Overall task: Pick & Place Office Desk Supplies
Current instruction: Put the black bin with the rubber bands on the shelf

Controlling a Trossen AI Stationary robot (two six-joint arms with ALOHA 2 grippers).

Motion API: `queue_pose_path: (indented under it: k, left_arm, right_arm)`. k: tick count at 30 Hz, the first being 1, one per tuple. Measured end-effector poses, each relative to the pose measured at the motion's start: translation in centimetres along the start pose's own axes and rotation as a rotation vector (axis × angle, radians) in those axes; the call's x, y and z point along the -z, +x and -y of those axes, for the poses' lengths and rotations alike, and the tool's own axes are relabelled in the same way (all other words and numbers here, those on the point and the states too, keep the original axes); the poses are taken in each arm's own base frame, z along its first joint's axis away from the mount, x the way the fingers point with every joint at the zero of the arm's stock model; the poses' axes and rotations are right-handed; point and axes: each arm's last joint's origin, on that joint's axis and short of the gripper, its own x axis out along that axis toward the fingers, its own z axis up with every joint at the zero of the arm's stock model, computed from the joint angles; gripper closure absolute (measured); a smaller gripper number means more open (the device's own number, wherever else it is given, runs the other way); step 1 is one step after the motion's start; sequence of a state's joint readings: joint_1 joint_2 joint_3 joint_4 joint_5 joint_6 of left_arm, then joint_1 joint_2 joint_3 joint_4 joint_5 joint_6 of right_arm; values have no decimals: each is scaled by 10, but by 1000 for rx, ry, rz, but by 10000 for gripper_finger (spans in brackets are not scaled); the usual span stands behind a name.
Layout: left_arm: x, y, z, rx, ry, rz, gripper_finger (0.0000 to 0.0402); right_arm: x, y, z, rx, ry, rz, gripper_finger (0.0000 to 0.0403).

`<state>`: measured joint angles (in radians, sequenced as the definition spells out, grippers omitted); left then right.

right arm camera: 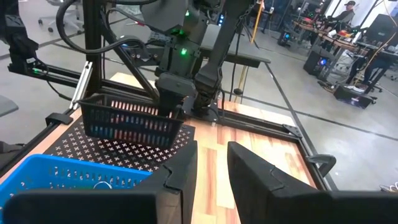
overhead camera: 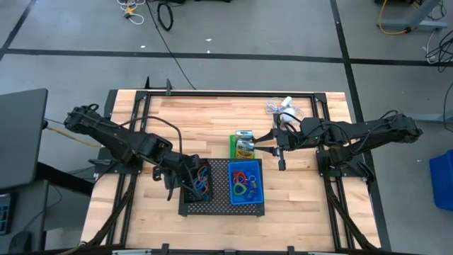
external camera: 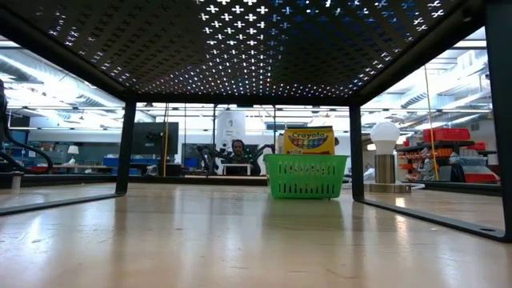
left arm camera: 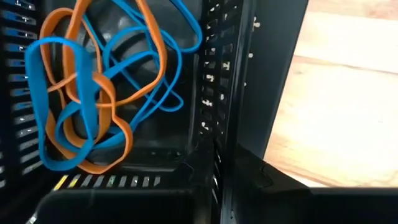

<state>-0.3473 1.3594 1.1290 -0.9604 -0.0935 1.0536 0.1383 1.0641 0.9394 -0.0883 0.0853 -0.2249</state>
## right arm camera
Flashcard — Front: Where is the person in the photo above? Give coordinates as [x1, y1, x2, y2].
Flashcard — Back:
[348, 46, 392, 91]
[329, 0, 357, 24]

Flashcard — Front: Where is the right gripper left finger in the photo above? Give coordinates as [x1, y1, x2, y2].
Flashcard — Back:
[1, 140, 199, 224]

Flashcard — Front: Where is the black perforated metal riser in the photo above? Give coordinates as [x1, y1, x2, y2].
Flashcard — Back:
[43, 116, 197, 174]

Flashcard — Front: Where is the black computer tower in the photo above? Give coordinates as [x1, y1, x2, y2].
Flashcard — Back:
[303, 49, 331, 77]

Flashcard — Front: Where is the grey seat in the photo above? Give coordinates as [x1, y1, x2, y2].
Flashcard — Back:
[0, 95, 19, 118]

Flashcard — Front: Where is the white cable bundle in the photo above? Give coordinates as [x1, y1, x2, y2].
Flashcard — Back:
[379, 182, 398, 194]

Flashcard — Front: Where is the tan cable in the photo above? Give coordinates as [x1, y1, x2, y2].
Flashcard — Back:
[234, 0, 266, 103]

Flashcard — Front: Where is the dark grey desk top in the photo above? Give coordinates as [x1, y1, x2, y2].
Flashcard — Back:
[198, 23, 272, 69]

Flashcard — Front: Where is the white office chair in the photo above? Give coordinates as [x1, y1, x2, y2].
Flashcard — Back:
[37, 0, 85, 34]

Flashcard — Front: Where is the silver metal rail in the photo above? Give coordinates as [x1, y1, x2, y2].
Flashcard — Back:
[69, 60, 94, 110]

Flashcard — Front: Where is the black cable bundle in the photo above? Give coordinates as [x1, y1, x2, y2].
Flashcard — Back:
[55, 0, 147, 55]

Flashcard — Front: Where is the black aluminium table frame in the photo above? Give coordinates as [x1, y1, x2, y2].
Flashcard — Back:
[0, 0, 340, 190]

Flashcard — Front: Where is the black mesh basket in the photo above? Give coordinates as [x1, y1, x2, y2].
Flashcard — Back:
[76, 93, 185, 149]

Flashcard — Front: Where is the black floor case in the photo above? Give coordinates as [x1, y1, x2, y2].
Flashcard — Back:
[333, 84, 377, 110]

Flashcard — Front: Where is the blue plastic basket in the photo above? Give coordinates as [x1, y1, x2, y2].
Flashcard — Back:
[0, 154, 153, 215]

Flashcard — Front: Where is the black rig bracket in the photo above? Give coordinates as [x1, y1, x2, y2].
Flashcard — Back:
[0, 0, 47, 82]

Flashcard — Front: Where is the black clamp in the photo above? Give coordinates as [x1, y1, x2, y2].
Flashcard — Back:
[45, 112, 74, 127]
[306, 154, 338, 178]

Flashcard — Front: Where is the black background monitor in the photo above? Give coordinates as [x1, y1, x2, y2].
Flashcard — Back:
[363, 14, 398, 47]

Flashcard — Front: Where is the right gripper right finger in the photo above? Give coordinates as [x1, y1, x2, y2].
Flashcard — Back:
[226, 141, 398, 224]

